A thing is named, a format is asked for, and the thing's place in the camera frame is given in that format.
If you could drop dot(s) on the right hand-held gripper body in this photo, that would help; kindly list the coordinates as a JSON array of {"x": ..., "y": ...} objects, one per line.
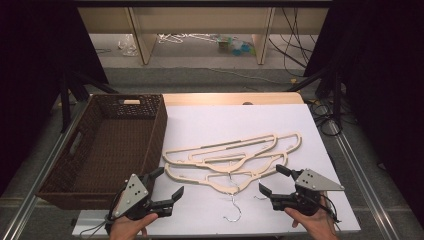
[{"x": 310, "y": 181}]

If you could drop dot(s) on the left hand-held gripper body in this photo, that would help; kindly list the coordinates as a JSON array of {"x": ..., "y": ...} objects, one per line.
[{"x": 131, "y": 196}]

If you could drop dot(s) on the brown wicker basket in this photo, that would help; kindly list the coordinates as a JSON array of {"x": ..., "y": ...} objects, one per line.
[{"x": 113, "y": 143}]

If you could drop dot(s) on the person's left hand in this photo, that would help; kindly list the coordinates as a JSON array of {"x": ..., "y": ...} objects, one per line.
[{"x": 128, "y": 228}]

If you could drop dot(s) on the person's right hand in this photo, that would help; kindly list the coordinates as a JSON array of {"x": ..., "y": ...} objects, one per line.
[{"x": 316, "y": 226}]

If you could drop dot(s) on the white paper sheet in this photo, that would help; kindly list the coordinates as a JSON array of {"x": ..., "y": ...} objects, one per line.
[{"x": 233, "y": 123}]

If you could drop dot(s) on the black metal stand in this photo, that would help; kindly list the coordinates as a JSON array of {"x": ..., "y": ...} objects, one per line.
[
  {"x": 335, "y": 93},
  {"x": 66, "y": 96}
]

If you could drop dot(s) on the clear plastic bag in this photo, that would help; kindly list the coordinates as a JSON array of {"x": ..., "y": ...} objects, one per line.
[{"x": 127, "y": 46}]

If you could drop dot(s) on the colourful plastic toys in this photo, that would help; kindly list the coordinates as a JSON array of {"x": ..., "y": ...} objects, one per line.
[{"x": 238, "y": 46}]

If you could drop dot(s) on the black curtain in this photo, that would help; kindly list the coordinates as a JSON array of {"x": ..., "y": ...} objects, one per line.
[
  {"x": 383, "y": 66},
  {"x": 30, "y": 66}
]

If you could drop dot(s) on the beige wooden shelf unit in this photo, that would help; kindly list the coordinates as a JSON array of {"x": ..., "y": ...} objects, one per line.
[{"x": 200, "y": 20}]

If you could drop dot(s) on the aluminium rail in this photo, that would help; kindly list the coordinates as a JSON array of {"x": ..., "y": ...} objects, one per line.
[
  {"x": 363, "y": 176},
  {"x": 50, "y": 160}
]

